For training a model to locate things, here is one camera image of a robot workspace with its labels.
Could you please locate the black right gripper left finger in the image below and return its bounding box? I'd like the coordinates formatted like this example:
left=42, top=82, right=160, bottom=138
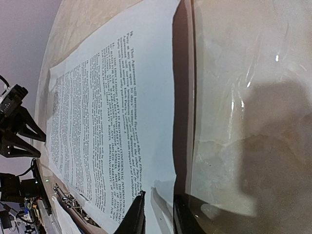
left=114, top=191, right=146, bottom=234

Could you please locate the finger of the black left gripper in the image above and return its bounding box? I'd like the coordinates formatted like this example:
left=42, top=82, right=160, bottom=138
left=0, top=133, right=41, bottom=158
left=18, top=106, right=46, bottom=142

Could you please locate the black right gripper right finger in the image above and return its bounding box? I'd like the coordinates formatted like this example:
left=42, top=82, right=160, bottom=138
left=174, top=195, right=205, bottom=234

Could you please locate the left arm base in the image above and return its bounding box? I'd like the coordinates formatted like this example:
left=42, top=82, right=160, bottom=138
left=0, top=159, right=52, bottom=234

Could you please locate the white dense text sheet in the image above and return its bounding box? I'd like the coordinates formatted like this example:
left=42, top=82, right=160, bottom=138
left=46, top=0, right=179, bottom=234

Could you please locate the metal folder clip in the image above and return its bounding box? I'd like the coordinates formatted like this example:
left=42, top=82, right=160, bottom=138
left=53, top=184, right=90, bottom=223

